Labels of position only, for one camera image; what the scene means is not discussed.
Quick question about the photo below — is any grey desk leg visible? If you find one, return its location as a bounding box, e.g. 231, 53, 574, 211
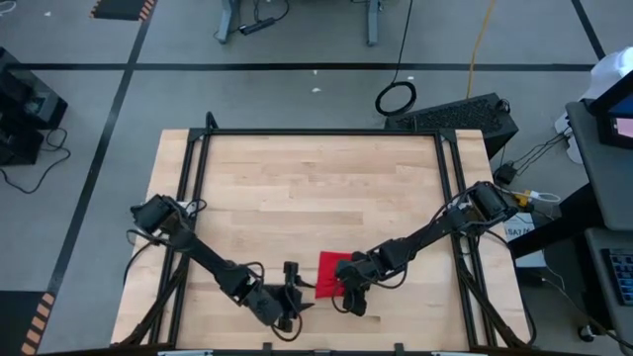
216, 0, 239, 45
365, 0, 383, 47

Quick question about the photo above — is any black desk beam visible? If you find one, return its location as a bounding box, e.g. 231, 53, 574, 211
507, 182, 607, 260

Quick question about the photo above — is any black equipment case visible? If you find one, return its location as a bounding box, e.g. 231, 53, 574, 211
0, 45, 69, 167

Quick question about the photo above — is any black hanging cable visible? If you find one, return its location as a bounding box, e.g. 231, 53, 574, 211
374, 0, 418, 118

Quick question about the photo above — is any black keyboard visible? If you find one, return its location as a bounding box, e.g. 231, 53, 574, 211
600, 247, 633, 307

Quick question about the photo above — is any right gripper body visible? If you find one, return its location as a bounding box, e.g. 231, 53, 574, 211
345, 251, 386, 317

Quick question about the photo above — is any white plastic bag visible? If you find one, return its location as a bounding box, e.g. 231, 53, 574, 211
590, 45, 633, 100

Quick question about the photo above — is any grey desk top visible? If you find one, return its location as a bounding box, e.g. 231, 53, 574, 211
565, 100, 633, 232

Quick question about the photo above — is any black orange hazard mat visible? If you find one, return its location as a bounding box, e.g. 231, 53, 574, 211
0, 290, 57, 356
88, 0, 158, 22

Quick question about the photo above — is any yellow white cable plug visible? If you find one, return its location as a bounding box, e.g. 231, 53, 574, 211
513, 190, 562, 207

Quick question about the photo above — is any red cloth napkin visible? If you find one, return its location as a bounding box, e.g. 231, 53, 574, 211
315, 250, 354, 301

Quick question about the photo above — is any black power strip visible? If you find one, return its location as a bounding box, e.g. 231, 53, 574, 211
238, 17, 277, 37

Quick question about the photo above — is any black computer tower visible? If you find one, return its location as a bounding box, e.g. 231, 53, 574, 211
384, 92, 520, 160

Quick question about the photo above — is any black floor cable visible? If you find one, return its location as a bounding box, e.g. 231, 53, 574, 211
0, 127, 72, 195

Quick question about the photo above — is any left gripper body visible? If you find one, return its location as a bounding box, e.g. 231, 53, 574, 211
246, 262, 304, 332

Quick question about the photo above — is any white paper sheet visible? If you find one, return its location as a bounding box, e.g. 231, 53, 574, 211
502, 212, 549, 269

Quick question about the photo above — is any long yellow cable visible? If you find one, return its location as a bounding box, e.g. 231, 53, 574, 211
466, 0, 497, 99

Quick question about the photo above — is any black laptop computer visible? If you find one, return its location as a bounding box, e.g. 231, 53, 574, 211
587, 70, 633, 150

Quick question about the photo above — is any grey keyboard desk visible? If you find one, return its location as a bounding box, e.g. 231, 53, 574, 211
585, 227, 633, 347

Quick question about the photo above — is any black power brick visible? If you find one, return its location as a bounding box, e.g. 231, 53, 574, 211
494, 162, 518, 187

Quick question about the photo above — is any black metal table frame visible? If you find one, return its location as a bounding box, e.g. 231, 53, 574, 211
118, 111, 538, 356

